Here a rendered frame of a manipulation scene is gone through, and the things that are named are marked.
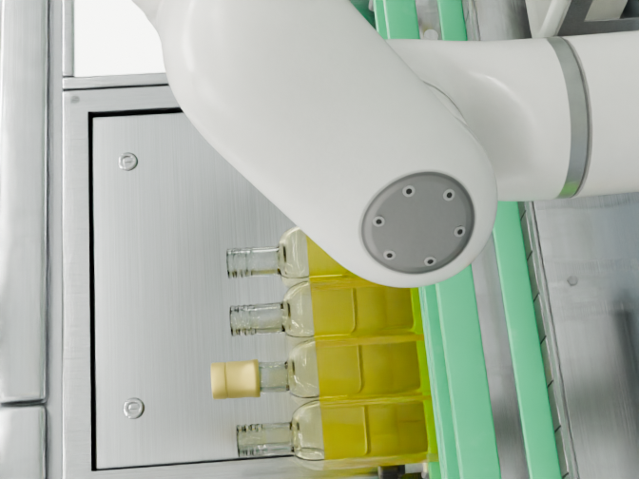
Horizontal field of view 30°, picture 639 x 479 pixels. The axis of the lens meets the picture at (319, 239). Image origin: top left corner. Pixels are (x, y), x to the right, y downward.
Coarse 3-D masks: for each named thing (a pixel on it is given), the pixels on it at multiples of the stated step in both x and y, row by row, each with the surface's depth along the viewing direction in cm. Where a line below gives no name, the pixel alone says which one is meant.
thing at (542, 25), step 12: (528, 0) 113; (540, 0) 113; (552, 0) 105; (564, 0) 103; (528, 12) 113; (540, 12) 113; (552, 12) 105; (540, 24) 112; (552, 24) 107; (540, 36) 109
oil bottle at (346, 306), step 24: (312, 288) 111; (336, 288) 111; (360, 288) 111; (384, 288) 112; (408, 288) 112; (288, 312) 111; (312, 312) 110; (336, 312) 110; (360, 312) 110; (384, 312) 111; (408, 312) 111; (288, 336) 112; (312, 336) 110
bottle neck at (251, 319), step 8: (256, 304) 112; (264, 304) 113; (272, 304) 112; (232, 312) 112; (240, 312) 112; (248, 312) 112; (256, 312) 112; (264, 312) 112; (272, 312) 112; (280, 312) 112; (232, 320) 111; (240, 320) 111; (248, 320) 111; (256, 320) 111; (264, 320) 111; (272, 320) 112; (280, 320) 112; (232, 328) 111; (240, 328) 111; (248, 328) 112; (256, 328) 112; (264, 328) 112; (272, 328) 112; (280, 328) 112
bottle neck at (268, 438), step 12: (240, 432) 107; (252, 432) 107; (264, 432) 107; (276, 432) 108; (288, 432) 107; (240, 444) 107; (252, 444) 107; (264, 444) 107; (276, 444) 107; (288, 444) 107; (240, 456) 108
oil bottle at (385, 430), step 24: (312, 408) 107; (336, 408) 107; (360, 408) 107; (384, 408) 107; (408, 408) 107; (432, 408) 107; (312, 432) 106; (336, 432) 106; (360, 432) 106; (384, 432) 106; (408, 432) 106; (432, 432) 107; (312, 456) 106; (336, 456) 106; (360, 456) 106; (384, 456) 107; (408, 456) 107; (432, 456) 108
